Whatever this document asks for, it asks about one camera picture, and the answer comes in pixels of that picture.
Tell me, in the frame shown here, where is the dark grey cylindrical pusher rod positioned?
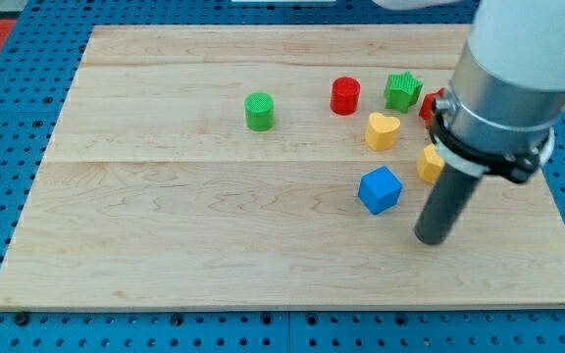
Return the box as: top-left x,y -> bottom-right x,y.
414,164 -> 482,245

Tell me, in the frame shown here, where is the black and white mounting flange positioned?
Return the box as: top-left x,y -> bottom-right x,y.
429,97 -> 555,184

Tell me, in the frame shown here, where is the blue cube block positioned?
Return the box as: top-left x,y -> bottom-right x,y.
358,166 -> 403,215

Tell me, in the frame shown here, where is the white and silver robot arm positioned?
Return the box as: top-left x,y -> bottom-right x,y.
414,0 -> 565,245

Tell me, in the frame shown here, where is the yellow pentagon block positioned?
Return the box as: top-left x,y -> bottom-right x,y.
416,144 -> 445,184

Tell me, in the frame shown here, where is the red star block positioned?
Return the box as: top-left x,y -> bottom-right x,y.
418,87 -> 445,129

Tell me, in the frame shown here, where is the yellow heart block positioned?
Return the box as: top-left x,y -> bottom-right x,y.
365,112 -> 401,151

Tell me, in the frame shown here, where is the green star block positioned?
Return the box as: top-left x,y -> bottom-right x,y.
384,72 -> 424,113

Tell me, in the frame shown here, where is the red cylinder block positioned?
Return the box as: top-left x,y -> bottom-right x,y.
330,76 -> 361,116

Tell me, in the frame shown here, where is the green cylinder block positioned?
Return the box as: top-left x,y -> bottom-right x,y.
244,92 -> 274,131

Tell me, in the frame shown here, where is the light wooden board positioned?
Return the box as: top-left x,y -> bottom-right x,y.
0,25 -> 565,313

